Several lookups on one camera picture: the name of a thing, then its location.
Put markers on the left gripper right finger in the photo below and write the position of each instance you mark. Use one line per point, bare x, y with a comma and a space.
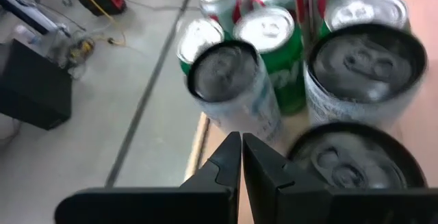
273, 200

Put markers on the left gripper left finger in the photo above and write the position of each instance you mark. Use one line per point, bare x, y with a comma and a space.
205, 200

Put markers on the white Celsius tropical slim can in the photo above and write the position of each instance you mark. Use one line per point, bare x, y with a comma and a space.
356, 162

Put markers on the white Celsius Arctic slim can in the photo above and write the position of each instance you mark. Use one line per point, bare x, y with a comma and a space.
362, 70

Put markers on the black box cabinet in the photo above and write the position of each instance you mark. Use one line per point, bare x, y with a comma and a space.
34, 87

